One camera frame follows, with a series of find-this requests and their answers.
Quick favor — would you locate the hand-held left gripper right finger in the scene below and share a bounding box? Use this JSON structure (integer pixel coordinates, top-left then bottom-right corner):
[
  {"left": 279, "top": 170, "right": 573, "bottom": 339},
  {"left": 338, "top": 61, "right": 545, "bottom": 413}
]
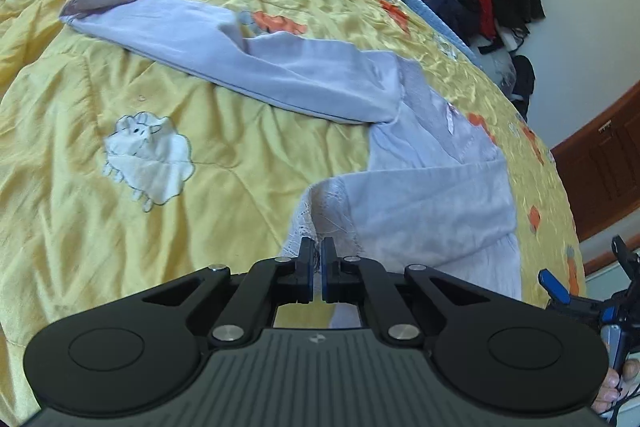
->
[{"left": 321, "top": 237, "right": 501, "bottom": 351}]

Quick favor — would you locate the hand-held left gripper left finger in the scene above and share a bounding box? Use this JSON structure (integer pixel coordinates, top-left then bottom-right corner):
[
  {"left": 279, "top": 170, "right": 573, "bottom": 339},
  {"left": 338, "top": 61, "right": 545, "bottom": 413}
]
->
[{"left": 141, "top": 237, "right": 317, "bottom": 349}]

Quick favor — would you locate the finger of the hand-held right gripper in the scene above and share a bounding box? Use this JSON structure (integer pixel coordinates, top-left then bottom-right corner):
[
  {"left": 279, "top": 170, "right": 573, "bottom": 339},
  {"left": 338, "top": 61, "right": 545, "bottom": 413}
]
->
[
  {"left": 538, "top": 270, "right": 572, "bottom": 305},
  {"left": 612, "top": 235, "right": 640, "bottom": 270}
]

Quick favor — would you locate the lavender long-sleeved top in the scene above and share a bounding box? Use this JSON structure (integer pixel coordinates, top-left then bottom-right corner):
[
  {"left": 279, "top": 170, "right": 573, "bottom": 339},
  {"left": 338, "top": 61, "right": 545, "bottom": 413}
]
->
[{"left": 60, "top": 0, "right": 524, "bottom": 331}]

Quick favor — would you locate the person's right hand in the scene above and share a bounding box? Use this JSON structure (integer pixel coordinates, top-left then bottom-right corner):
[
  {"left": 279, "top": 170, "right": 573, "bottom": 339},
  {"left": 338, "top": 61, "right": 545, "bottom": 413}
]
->
[{"left": 591, "top": 357, "right": 640, "bottom": 424}]

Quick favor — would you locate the wooden door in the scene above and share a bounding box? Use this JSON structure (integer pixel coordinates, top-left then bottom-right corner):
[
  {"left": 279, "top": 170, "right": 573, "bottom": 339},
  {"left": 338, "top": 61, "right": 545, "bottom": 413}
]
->
[{"left": 549, "top": 81, "right": 640, "bottom": 244}]

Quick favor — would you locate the dark cloth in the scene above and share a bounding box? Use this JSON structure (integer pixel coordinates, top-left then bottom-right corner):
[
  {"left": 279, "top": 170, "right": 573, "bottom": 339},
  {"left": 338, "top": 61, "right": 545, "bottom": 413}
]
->
[{"left": 510, "top": 54, "right": 537, "bottom": 120}]

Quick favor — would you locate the yellow printed blanket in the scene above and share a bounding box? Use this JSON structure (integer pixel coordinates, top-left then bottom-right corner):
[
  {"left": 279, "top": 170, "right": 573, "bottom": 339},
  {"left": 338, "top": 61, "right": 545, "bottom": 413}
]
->
[{"left": 0, "top": 0, "right": 587, "bottom": 424}]

